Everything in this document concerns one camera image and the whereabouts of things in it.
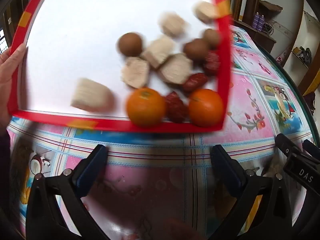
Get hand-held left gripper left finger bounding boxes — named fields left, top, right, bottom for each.
left=26, top=144, right=110, bottom=240

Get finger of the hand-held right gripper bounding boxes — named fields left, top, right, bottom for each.
left=275, top=133, right=320, bottom=188
left=302, top=139, right=320, bottom=158

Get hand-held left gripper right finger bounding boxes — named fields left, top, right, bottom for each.
left=210, top=144, right=293, bottom=240

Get orange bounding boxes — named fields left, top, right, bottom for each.
left=126, top=87, right=167, bottom=127
left=188, top=89, right=224, bottom=127

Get red date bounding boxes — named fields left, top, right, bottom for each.
left=182, top=72, right=208, bottom=92
left=165, top=92, right=189, bottom=123
left=203, top=51, right=222, bottom=76

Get brown kiwifruit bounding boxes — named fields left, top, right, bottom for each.
left=202, top=28, right=221, bottom=47
left=183, top=39, right=210, bottom=61
left=117, top=32, right=144, bottom=57

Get red box with white inside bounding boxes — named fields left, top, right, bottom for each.
left=7, top=0, right=234, bottom=133

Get pink fruit-print tablecloth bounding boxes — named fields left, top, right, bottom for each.
left=6, top=25, right=314, bottom=240

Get green-rimmed table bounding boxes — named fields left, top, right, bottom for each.
left=232, top=21, right=320, bottom=155

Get black shoes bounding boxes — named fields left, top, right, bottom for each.
left=291, top=46, right=313, bottom=67

